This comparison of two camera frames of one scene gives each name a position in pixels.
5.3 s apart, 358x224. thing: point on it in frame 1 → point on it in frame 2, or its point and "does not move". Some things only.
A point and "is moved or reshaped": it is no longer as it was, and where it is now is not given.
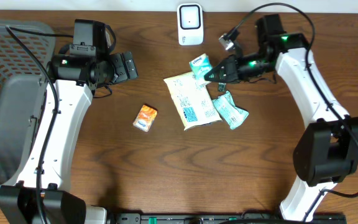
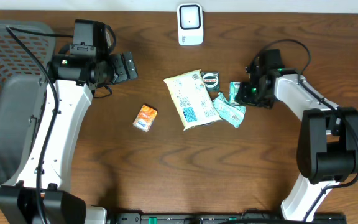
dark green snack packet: (221, 87) is moved or reshaped
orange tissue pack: (145, 117) does not move
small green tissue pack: (201, 65) → (234, 88)
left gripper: (117, 68) does not move
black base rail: (241, 218) does not move
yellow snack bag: (192, 101) does not move
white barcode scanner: (190, 24) does not move
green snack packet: (232, 114) does not move
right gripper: (229, 71) → (242, 95)
